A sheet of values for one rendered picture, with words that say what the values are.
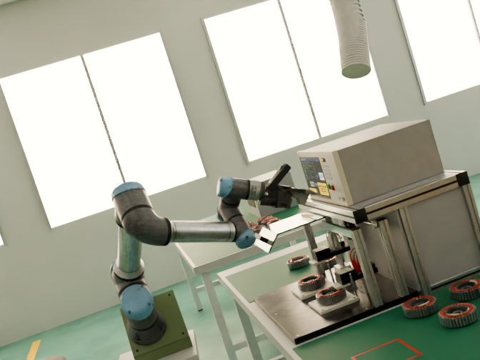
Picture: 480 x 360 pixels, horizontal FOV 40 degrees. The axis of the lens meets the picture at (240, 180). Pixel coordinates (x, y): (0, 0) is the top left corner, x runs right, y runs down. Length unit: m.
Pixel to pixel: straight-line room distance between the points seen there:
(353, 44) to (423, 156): 1.34
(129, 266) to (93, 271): 4.69
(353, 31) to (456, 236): 1.63
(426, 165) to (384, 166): 0.16
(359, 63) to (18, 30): 4.37
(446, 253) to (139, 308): 1.10
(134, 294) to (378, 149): 1.02
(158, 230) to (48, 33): 5.17
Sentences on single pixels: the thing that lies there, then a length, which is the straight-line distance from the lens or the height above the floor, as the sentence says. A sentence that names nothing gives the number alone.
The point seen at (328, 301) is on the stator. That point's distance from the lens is 2.44.
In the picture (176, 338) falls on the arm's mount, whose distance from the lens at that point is 2.60.
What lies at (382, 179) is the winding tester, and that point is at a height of 1.17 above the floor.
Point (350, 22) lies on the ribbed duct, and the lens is 3.73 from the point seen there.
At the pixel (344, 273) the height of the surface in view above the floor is 0.87.
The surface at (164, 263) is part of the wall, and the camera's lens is 7.14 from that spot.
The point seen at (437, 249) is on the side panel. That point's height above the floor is 0.88.
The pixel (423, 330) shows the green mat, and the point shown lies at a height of 0.75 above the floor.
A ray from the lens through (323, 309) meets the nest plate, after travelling 2.42.
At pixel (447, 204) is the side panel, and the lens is 2.39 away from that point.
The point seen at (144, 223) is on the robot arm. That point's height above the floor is 1.30.
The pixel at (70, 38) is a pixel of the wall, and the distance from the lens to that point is 7.13.
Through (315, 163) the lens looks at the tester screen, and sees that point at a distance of 2.54.
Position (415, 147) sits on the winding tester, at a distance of 2.44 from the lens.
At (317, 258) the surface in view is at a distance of 2.67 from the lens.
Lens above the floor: 1.55
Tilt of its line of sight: 6 degrees down
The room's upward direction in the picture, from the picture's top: 18 degrees counter-clockwise
